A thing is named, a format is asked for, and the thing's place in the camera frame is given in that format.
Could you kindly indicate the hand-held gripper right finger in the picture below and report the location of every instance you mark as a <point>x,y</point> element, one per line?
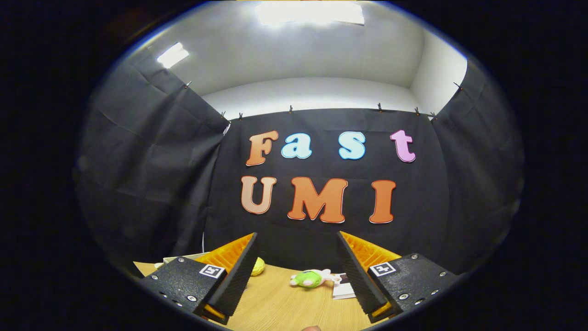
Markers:
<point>357,276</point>

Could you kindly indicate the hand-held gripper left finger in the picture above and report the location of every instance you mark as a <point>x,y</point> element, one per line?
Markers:
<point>236,278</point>

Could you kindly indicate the grey fabric storage box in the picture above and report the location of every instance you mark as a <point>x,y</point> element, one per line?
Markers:
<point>188,255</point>

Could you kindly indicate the white book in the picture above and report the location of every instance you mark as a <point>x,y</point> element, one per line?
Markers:
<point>343,287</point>

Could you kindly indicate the yellow plush ball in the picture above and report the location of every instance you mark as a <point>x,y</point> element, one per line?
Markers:
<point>258,266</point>

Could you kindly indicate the green and pink plush toy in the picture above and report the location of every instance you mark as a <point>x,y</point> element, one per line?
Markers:
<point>308,278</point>

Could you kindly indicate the ceiling light strip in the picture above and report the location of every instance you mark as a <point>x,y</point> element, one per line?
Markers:
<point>172,55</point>

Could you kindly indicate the ceiling light panel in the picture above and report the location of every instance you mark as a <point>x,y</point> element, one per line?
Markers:
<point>308,11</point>

